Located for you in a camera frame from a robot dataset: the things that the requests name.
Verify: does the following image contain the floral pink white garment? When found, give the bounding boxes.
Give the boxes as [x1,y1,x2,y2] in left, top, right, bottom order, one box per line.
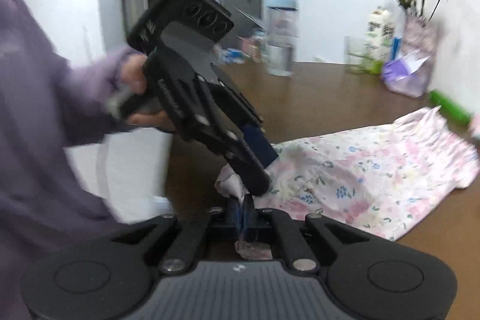
[214,106,480,262]

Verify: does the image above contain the purple sleeved forearm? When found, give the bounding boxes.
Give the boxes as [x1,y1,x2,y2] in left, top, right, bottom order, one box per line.
[1,0,134,319]

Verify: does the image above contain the person's left hand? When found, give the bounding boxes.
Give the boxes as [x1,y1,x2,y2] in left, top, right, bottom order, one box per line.
[118,52,178,132]

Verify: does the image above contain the large clear water jug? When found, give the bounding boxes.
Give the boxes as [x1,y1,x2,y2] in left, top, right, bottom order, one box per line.
[265,0,299,77]

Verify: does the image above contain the white paper sheet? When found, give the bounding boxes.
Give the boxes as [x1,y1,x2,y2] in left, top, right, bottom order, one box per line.
[66,128,173,223]

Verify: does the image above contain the clear drinking glass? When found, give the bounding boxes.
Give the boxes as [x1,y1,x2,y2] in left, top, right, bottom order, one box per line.
[343,36,367,74]

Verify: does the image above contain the green tube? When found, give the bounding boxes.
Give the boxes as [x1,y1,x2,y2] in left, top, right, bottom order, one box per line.
[429,89,473,126]

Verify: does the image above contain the purple tissue pack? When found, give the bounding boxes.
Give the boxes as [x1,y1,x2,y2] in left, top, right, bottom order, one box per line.
[381,49,433,98]

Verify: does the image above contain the pink floral vase wrap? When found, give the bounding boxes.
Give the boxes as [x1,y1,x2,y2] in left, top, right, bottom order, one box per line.
[400,15,439,61]

